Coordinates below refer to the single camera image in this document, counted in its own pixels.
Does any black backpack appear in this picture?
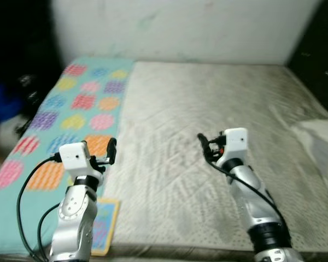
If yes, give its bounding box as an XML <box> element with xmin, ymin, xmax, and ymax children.
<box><xmin>14</xmin><ymin>71</ymin><xmax>47</xmax><ymax>137</ymax></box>

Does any black tufted headboard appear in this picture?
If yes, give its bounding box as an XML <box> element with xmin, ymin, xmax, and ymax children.
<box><xmin>287</xmin><ymin>0</ymin><xmax>328</xmax><ymax>118</ymax></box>

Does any grey quilted mattress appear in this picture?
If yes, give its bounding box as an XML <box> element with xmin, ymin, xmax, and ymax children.
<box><xmin>93</xmin><ymin>60</ymin><xmax>328</xmax><ymax>260</ymax></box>

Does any black fabric cabinet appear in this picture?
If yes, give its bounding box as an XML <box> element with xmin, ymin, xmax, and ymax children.
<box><xmin>0</xmin><ymin>0</ymin><xmax>66</xmax><ymax>82</ymax></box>

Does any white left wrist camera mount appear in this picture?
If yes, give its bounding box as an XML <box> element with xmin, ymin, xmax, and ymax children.
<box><xmin>59</xmin><ymin>141</ymin><xmax>106</xmax><ymax>178</ymax></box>

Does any blue yellow-edged children's book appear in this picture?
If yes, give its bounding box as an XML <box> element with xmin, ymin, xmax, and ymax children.
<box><xmin>90</xmin><ymin>198</ymin><xmax>121</xmax><ymax>257</ymax></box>

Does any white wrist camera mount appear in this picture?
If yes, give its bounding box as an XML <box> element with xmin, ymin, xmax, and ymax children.
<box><xmin>59</xmin><ymin>141</ymin><xmax>106</xmax><ymax>178</ymax></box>
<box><xmin>216</xmin><ymin>128</ymin><xmax>249</xmax><ymax>167</ymax></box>

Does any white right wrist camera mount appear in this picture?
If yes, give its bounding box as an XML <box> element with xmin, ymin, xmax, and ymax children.
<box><xmin>216</xmin><ymin>128</ymin><xmax>249</xmax><ymax>167</ymax></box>

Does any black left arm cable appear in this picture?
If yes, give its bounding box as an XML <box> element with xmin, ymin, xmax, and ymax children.
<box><xmin>15</xmin><ymin>156</ymin><xmax>63</xmax><ymax>262</ymax></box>

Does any teal towel with colourful shapes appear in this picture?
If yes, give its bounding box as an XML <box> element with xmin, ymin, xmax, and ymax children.
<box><xmin>0</xmin><ymin>56</ymin><xmax>134</xmax><ymax>257</ymax></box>

